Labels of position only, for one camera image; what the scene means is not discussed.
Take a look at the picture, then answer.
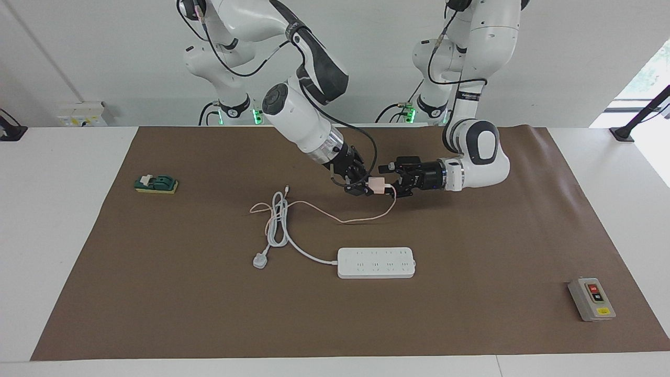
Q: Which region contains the black table clamp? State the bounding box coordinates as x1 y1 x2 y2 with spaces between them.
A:
0 108 28 142

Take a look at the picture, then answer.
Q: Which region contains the pink charging cable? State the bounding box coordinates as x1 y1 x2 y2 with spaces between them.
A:
250 184 397 241

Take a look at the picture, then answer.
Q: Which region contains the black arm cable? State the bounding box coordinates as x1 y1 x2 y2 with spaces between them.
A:
427 0 490 87
177 0 378 188

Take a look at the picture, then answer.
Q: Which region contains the green knife switch block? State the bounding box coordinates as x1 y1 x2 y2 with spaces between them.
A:
135 174 179 195

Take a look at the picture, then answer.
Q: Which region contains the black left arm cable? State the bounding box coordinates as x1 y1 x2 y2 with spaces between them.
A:
427 0 490 87

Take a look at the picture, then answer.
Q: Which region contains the white wall outlet box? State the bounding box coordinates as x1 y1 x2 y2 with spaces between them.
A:
57 101 107 127

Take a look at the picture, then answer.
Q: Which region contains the white power strip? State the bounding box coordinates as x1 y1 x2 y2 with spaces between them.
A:
337 247 417 279

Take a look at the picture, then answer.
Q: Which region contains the black base cable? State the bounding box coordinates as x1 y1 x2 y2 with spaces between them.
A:
198 101 223 126
375 79 425 124

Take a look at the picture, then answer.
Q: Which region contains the brown table mat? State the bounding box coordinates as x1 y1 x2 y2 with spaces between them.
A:
30 125 670 362

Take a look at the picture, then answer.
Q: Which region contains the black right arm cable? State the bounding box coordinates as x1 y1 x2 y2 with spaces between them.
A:
177 0 378 188

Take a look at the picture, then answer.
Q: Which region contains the black clamp stand with pole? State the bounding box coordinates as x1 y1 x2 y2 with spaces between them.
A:
609 84 670 143

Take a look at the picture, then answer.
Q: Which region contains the grey on-off switch box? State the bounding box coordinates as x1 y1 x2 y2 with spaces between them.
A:
567 278 617 322

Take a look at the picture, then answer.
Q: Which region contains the white power cord with plug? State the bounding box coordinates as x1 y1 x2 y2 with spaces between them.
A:
253 191 340 270

